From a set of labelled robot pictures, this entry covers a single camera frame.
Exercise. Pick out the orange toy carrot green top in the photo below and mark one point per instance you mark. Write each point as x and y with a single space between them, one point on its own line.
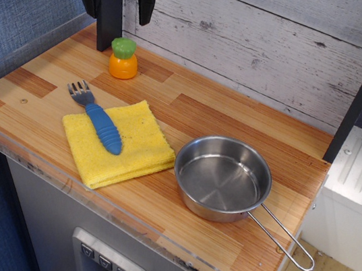
123 63

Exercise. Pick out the yellow folded cloth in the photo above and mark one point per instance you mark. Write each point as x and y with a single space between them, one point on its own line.
145 149

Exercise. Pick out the clear acrylic edge guard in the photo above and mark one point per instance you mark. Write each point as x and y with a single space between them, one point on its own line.
150 208

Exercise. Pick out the grey toy cabinet front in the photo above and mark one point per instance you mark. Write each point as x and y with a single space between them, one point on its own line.
51 215

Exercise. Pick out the silver dispenser button panel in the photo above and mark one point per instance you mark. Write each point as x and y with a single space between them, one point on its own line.
91 254

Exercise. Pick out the white toy sink unit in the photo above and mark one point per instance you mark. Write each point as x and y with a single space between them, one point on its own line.
334 225

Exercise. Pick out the blue-handled metal fork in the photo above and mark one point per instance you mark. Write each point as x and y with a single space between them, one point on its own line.
106 130

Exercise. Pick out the steel pot with wire handle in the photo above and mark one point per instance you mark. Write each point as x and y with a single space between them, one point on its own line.
223 179

